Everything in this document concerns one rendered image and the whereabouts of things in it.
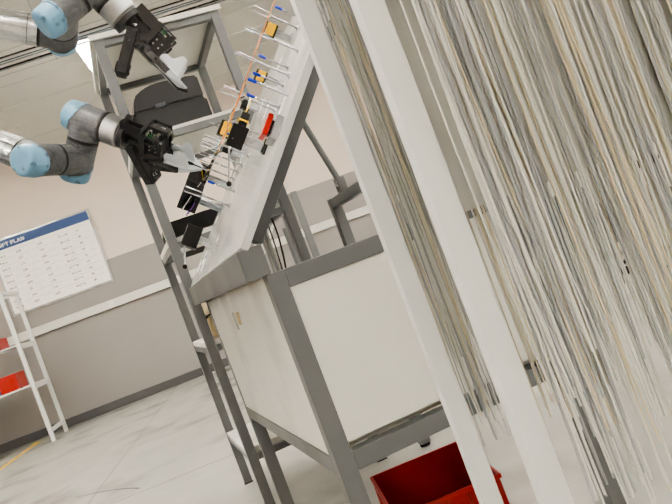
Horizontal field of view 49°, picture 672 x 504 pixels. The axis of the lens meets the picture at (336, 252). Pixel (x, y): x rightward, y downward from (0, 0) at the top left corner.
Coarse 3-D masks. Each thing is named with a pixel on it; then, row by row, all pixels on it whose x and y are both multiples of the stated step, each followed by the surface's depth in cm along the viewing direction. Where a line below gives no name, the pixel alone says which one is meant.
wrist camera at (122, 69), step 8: (128, 32) 166; (136, 32) 167; (128, 40) 167; (128, 48) 167; (120, 56) 166; (128, 56) 167; (120, 64) 166; (128, 64) 167; (120, 72) 167; (128, 72) 168
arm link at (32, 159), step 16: (0, 144) 168; (16, 144) 167; (32, 144) 165; (48, 144) 170; (0, 160) 170; (16, 160) 164; (32, 160) 163; (48, 160) 166; (64, 160) 171; (32, 176) 166
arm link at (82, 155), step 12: (60, 144) 173; (72, 144) 175; (84, 144) 176; (96, 144) 178; (72, 156) 173; (84, 156) 177; (72, 168) 174; (84, 168) 178; (72, 180) 178; (84, 180) 180
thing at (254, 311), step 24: (240, 288) 183; (264, 288) 155; (240, 312) 196; (264, 312) 164; (264, 336) 175; (264, 360) 187; (288, 360) 157; (264, 384) 201; (288, 384) 167; (288, 408) 178; (312, 432) 160
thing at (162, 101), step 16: (192, 80) 282; (144, 96) 276; (160, 96) 278; (176, 96) 279; (192, 96) 281; (144, 112) 275; (160, 112) 277; (176, 112) 278; (192, 112) 280; (208, 112) 282
